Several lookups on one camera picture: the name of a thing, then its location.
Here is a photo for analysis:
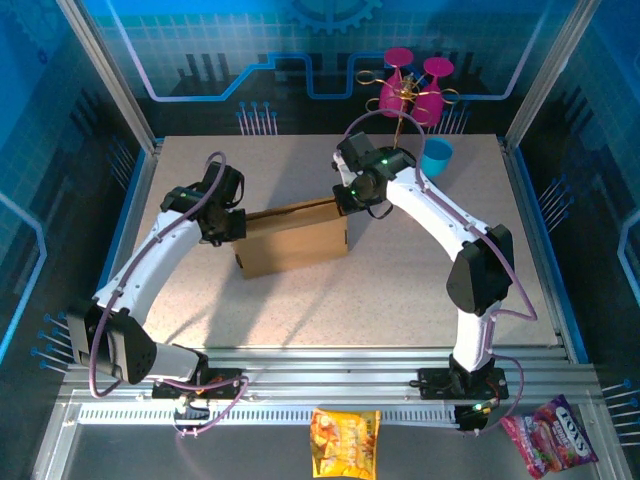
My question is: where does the brown cardboard paper box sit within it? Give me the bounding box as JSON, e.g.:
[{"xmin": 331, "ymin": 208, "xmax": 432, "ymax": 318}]
[{"xmin": 233, "ymin": 197, "xmax": 350, "ymax": 280}]

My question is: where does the blue plastic cup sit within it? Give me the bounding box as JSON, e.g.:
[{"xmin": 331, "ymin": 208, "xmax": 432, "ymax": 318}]
[{"xmin": 421, "ymin": 137, "xmax": 455, "ymax": 179}]

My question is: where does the pink stemmed glass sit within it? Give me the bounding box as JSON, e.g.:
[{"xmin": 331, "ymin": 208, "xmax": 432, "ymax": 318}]
[
  {"xmin": 378, "ymin": 47, "xmax": 416, "ymax": 119},
  {"xmin": 410, "ymin": 56, "xmax": 456, "ymax": 128}
]

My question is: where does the white connector module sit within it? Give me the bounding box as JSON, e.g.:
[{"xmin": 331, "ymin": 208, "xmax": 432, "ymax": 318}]
[{"xmin": 173, "ymin": 397, "xmax": 211, "ymax": 420}]

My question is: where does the yellow snack bag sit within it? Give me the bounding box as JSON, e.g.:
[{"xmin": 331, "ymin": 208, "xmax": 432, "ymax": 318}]
[{"xmin": 309, "ymin": 407, "xmax": 382, "ymax": 480}]

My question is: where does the black controller module with light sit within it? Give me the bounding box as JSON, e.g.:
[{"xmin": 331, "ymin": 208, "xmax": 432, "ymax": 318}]
[{"xmin": 456, "ymin": 403, "xmax": 489, "ymax": 432}]

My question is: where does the purple candy bag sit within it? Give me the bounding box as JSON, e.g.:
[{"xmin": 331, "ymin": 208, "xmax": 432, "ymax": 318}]
[{"xmin": 499, "ymin": 394, "xmax": 600, "ymax": 479}]

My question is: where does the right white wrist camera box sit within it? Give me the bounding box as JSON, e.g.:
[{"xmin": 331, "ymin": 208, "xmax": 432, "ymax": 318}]
[{"xmin": 332, "ymin": 152, "xmax": 352, "ymax": 187}]

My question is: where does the gold wire glass rack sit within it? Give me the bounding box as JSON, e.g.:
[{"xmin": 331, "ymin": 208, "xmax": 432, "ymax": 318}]
[{"xmin": 355, "ymin": 69, "xmax": 461, "ymax": 157}]

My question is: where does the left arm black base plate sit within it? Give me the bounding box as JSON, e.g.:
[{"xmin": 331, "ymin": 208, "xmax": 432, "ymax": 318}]
[{"xmin": 150, "ymin": 368, "xmax": 249, "ymax": 401}]

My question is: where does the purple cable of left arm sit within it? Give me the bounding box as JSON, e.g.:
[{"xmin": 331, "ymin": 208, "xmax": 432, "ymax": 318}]
[{"xmin": 88, "ymin": 151, "xmax": 250, "ymax": 439}]

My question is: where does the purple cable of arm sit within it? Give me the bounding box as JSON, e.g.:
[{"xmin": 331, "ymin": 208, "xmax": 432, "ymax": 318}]
[
  {"xmin": 88, "ymin": 151, "xmax": 250, "ymax": 439},
  {"xmin": 343, "ymin": 109, "xmax": 539, "ymax": 437}
]

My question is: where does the aluminium frame rail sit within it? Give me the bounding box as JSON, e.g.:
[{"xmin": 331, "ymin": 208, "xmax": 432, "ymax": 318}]
[{"xmin": 58, "ymin": 347, "xmax": 601, "ymax": 402}]

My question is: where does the aluminium frame post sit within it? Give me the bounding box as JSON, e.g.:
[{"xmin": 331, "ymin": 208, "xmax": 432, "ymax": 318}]
[
  {"xmin": 503, "ymin": 0, "xmax": 597, "ymax": 147},
  {"xmin": 55, "ymin": 0, "xmax": 162, "ymax": 152}
]

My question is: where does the white slotted cable duct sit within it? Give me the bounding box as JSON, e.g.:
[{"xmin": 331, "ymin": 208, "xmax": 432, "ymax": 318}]
[{"xmin": 77, "ymin": 407, "xmax": 461, "ymax": 426}]

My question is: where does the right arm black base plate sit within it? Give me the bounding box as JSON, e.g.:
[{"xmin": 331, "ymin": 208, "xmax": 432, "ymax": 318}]
[{"xmin": 418, "ymin": 366, "xmax": 510, "ymax": 401}]

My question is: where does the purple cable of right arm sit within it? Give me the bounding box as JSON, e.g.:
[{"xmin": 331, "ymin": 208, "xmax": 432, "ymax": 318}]
[{"xmin": 343, "ymin": 109, "xmax": 539, "ymax": 437}]

